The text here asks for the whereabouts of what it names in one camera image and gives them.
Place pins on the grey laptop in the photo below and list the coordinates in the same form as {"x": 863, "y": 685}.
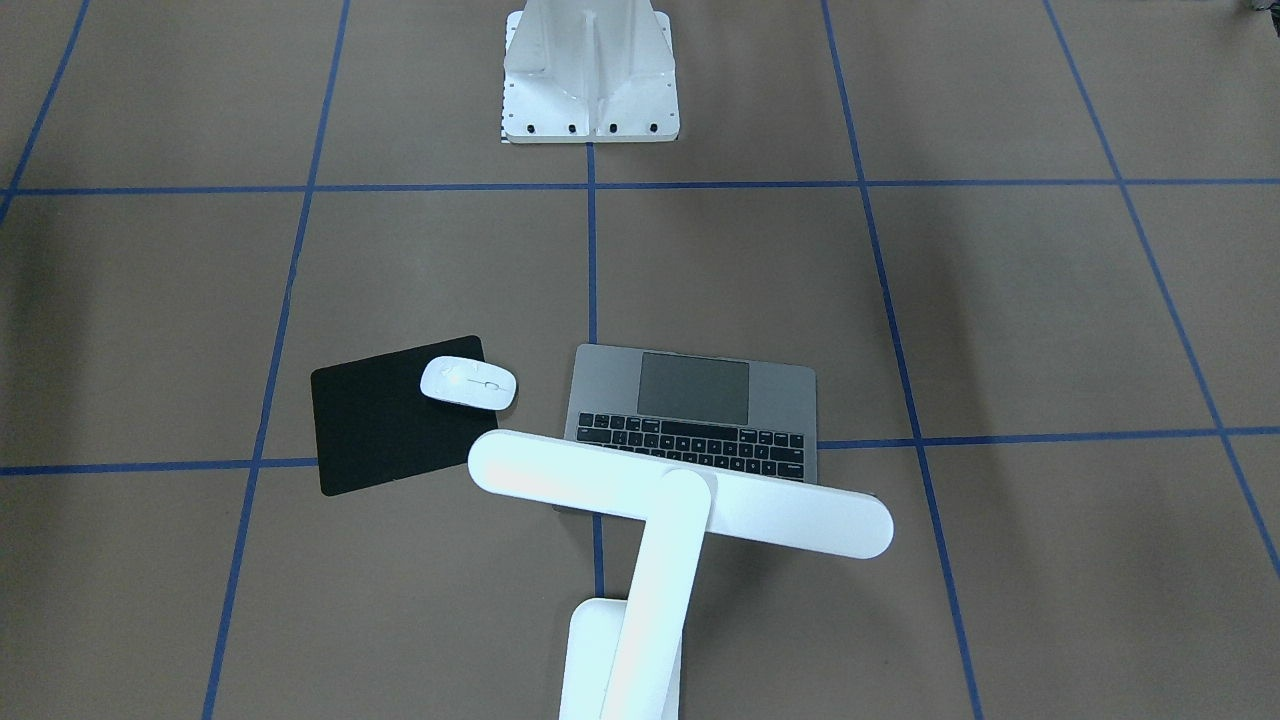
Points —
{"x": 751, "y": 416}

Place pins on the white computer mouse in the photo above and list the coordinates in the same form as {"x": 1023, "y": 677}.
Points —
{"x": 468, "y": 382}

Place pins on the black mouse pad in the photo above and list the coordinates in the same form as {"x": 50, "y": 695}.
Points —
{"x": 373, "y": 424}

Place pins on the white desk lamp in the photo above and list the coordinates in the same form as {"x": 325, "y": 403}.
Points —
{"x": 623, "y": 657}

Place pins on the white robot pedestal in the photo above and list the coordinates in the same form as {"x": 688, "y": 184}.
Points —
{"x": 589, "y": 72}

